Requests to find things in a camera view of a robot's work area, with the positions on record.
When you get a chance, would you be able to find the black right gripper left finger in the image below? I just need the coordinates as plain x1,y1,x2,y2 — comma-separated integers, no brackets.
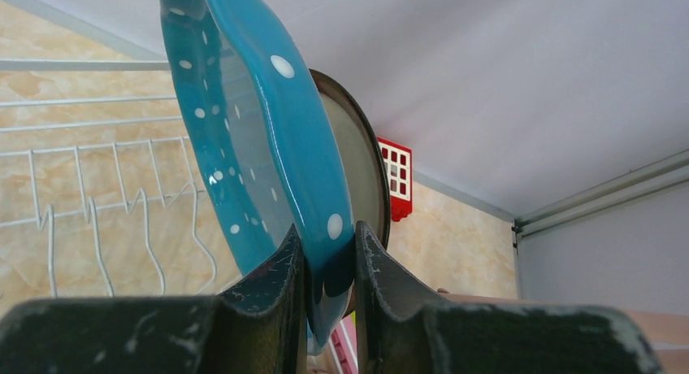
1,229,307,373

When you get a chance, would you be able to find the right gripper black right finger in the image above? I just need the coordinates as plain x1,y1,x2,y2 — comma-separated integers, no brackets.
354,221,663,373

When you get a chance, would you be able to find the blue polka dot plate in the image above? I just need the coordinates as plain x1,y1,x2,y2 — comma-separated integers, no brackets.
159,0,355,355

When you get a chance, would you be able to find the red-rimmed cream round plate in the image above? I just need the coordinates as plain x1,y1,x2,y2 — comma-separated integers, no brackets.
309,68,392,316

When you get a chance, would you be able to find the pink green toy brick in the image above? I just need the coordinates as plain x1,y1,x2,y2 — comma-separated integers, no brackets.
329,313,358,374

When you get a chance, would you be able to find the red toy calculator block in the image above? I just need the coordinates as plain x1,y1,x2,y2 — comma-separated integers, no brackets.
378,137,413,222

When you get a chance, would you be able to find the white wire dish rack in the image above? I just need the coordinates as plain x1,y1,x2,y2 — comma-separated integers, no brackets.
1,59,241,309

